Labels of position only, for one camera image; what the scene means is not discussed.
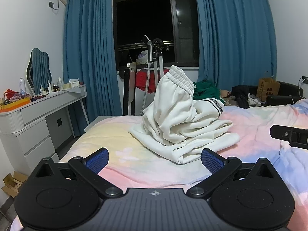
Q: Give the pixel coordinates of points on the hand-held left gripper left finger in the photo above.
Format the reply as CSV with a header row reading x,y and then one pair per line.
x,y
97,160

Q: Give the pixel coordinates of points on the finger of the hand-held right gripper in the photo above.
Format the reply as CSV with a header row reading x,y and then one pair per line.
x,y
281,132

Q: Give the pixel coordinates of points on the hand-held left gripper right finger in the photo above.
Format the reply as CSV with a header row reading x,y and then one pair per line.
x,y
211,160

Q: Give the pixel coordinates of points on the white pants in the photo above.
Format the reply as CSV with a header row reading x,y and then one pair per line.
x,y
182,125

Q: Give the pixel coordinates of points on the folding clothes rack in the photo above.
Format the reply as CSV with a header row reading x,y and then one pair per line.
x,y
128,89

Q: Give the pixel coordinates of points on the pastel tie-dye bed blanket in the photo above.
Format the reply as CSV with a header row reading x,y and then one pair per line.
x,y
259,134

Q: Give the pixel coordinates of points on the black sofa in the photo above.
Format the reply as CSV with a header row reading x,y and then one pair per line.
x,y
286,93

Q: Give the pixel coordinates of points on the brown paper bag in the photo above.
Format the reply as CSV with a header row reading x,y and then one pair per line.
x,y
268,87

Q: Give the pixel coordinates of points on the black garment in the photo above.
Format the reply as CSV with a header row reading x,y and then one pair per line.
x,y
241,95

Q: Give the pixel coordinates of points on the green garment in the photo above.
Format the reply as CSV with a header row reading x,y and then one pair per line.
x,y
205,89

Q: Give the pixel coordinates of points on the white dressing table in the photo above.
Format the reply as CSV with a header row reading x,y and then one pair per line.
x,y
31,125

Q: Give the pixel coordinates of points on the tissue box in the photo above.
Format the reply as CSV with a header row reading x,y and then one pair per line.
x,y
74,83

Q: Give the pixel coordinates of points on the row of cosmetic bottles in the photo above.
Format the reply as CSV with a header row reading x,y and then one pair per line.
x,y
51,87

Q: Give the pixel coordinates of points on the cardboard box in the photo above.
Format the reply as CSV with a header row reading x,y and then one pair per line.
x,y
14,184

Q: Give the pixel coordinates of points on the red cloth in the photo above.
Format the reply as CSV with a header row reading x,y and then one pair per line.
x,y
144,81

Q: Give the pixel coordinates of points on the orange tray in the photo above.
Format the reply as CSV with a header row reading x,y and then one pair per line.
x,y
14,105

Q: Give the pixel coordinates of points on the white spray bottle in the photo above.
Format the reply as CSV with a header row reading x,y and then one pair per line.
x,y
22,85

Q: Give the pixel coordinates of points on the wavy-edged mirror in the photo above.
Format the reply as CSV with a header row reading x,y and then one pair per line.
x,y
38,69

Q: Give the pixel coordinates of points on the red pouch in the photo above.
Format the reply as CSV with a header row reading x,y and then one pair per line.
x,y
10,93

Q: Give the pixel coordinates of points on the hanging white garment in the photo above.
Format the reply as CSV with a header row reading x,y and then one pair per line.
x,y
142,57

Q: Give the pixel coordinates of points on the garment steamer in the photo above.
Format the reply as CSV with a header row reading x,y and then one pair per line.
x,y
150,60

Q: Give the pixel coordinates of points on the dark window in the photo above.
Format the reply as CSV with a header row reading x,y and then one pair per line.
x,y
144,16

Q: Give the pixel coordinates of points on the wall outlet with plug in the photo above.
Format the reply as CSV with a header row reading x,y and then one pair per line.
x,y
303,79

